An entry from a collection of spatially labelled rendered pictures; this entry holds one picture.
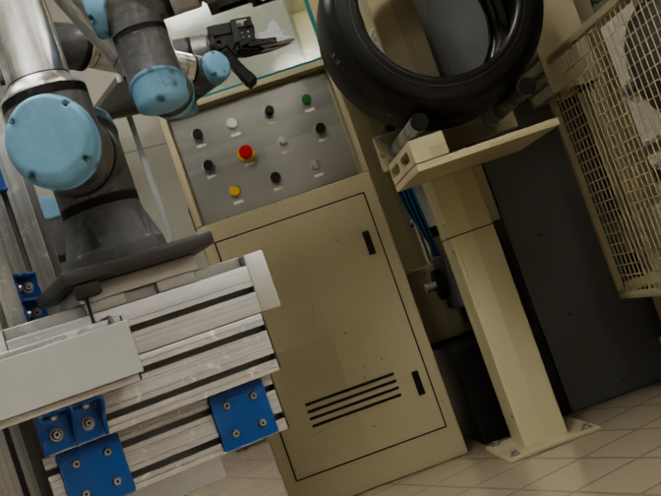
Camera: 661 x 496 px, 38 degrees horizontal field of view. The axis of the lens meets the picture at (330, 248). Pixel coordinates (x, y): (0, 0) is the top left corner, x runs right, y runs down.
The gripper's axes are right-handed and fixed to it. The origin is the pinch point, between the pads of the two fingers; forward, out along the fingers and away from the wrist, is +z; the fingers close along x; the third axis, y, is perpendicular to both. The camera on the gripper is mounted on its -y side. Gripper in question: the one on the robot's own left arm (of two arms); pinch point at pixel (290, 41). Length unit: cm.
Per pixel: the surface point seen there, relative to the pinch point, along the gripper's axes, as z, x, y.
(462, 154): 34, -10, -38
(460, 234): 37, 27, -55
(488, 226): 45, 27, -54
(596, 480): 43, -25, -117
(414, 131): 23.9, -8.4, -29.8
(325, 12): 9.0, -7.7, 3.3
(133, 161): -77, 353, 46
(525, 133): 50, -10, -36
